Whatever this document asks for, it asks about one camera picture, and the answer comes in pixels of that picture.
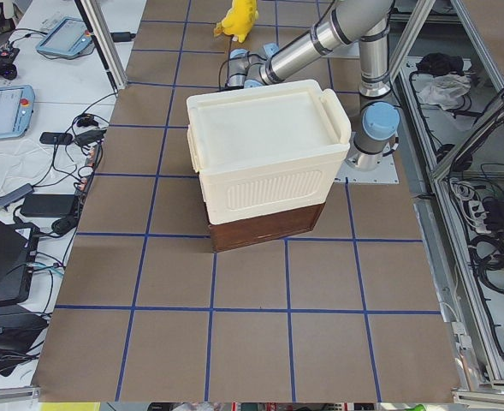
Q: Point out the cream plastic cabinet box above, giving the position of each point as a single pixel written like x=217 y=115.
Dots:
x=263 y=150

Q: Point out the black laptop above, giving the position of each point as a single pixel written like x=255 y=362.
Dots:
x=18 y=244

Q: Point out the blue teach pendant near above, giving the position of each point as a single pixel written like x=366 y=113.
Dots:
x=16 y=109

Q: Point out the dark wooden cabinet base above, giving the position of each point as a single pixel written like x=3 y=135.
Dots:
x=255 y=230

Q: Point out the white crumpled cloth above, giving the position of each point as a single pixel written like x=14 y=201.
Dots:
x=445 y=91

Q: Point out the blue teach pendant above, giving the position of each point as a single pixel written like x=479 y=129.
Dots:
x=68 y=39
x=16 y=109

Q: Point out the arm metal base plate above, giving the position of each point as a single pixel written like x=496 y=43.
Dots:
x=365 y=169

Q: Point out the aluminium frame post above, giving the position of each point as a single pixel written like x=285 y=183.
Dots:
x=91 y=13

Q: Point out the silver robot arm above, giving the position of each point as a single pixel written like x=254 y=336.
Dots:
x=363 y=22

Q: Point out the blue teach pendant far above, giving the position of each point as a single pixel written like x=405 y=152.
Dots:
x=68 y=39

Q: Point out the black power brick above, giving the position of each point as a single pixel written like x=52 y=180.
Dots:
x=48 y=205

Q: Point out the yellow plush dinosaur toy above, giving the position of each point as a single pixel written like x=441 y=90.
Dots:
x=238 y=21

